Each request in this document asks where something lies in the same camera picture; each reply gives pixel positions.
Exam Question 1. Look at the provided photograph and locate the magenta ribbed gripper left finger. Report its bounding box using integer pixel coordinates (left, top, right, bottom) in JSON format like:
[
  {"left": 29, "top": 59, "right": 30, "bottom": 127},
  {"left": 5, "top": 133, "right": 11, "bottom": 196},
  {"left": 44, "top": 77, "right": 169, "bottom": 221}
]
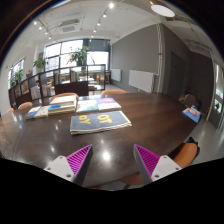
[{"left": 45, "top": 145, "right": 93, "bottom": 186}]

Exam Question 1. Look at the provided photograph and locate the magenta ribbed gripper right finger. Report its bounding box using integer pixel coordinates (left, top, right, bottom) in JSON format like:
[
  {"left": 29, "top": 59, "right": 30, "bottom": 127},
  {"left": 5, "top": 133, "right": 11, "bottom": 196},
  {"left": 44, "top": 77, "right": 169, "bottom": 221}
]
[{"left": 133, "top": 144, "right": 181, "bottom": 185}]

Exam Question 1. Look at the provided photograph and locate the dark blue folded towel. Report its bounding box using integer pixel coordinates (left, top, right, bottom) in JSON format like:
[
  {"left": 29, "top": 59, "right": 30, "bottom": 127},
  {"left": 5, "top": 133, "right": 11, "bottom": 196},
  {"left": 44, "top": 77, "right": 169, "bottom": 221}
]
[{"left": 70, "top": 111, "right": 132, "bottom": 135}]

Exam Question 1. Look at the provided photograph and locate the colourful magazine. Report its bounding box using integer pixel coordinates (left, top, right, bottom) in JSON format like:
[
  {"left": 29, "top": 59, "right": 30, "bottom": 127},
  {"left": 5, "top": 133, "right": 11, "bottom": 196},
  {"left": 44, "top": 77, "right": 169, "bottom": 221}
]
[{"left": 76, "top": 100, "right": 98, "bottom": 113}]

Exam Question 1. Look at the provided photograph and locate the white booklet on left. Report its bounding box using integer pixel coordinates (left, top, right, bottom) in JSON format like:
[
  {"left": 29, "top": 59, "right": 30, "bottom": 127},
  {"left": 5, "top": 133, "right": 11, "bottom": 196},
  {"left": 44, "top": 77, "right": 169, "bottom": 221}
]
[{"left": 35, "top": 106, "right": 48, "bottom": 118}]

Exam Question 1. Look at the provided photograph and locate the stack of books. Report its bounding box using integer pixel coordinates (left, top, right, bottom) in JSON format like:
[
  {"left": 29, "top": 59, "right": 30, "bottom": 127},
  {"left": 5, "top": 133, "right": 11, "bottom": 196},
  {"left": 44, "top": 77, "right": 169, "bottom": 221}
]
[{"left": 48, "top": 96, "right": 77, "bottom": 115}]

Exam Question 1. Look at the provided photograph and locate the blue red book stack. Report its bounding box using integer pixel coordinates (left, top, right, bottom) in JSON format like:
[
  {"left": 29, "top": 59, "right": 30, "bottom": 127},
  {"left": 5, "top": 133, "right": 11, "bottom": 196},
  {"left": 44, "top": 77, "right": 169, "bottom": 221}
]
[{"left": 182, "top": 106, "right": 201, "bottom": 123}]

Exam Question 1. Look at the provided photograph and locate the blue book on left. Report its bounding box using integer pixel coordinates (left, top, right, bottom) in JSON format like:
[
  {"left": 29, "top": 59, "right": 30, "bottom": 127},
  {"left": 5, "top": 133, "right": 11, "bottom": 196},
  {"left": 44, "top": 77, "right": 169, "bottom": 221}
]
[{"left": 25, "top": 106, "right": 40, "bottom": 119}]

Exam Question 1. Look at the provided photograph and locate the purple white book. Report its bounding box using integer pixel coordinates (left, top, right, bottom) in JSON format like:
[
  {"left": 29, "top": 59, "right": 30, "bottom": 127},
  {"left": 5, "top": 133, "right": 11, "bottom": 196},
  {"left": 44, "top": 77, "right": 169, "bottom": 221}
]
[{"left": 97, "top": 98, "right": 121, "bottom": 111}]

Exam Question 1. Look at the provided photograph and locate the orange chair behind table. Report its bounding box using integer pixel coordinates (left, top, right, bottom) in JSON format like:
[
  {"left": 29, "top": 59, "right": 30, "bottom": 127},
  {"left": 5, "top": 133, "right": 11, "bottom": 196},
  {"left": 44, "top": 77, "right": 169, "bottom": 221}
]
[{"left": 49, "top": 92, "right": 79, "bottom": 102}]

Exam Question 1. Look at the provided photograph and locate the orange chair far left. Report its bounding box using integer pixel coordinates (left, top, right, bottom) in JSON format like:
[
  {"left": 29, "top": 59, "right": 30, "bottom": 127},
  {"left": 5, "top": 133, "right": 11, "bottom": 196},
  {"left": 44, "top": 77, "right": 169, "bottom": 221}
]
[{"left": 18, "top": 102, "right": 33, "bottom": 110}]

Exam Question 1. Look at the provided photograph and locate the orange chair far centre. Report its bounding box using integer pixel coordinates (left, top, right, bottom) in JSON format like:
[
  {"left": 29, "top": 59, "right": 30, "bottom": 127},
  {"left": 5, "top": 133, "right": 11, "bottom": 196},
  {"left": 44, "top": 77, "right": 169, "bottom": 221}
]
[{"left": 101, "top": 89, "right": 128, "bottom": 96}]

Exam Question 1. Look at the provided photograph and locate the dark wooden bookshelf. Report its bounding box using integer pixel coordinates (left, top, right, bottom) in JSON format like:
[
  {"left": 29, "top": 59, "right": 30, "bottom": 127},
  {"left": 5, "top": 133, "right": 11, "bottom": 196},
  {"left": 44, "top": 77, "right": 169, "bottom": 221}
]
[{"left": 9, "top": 64, "right": 106, "bottom": 109}]

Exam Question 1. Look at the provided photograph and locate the small potted plant left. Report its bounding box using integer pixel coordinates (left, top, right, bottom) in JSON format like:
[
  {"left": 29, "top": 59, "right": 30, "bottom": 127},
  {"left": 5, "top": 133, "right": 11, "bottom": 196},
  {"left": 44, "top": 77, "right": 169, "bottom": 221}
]
[{"left": 33, "top": 58, "right": 48, "bottom": 73}]

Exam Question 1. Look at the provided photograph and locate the large potted plant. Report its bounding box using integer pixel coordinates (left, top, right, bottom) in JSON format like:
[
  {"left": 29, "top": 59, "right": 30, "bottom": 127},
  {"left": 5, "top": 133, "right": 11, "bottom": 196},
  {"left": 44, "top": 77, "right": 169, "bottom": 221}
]
[{"left": 68, "top": 46, "right": 89, "bottom": 66}]

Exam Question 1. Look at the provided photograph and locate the ceiling air conditioner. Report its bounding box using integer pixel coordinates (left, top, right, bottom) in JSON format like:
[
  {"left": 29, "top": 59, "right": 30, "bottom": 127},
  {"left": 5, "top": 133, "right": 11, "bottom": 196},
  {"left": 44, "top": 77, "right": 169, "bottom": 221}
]
[{"left": 58, "top": 19, "right": 80, "bottom": 34}]

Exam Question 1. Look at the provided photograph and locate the round ceiling lamp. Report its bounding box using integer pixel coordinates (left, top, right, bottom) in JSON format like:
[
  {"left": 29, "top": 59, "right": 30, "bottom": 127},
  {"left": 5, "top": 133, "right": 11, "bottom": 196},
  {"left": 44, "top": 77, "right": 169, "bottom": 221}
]
[{"left": 151, "top": 5, "right": 175, "bottom": 17}]

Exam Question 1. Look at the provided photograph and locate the white wall radiator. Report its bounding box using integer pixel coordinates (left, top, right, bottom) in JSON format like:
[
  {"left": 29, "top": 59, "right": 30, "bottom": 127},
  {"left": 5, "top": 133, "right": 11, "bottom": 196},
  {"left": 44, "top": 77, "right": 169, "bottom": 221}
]
[{"left": 129, "top": 70, "right": 154, "bottom": 93}]

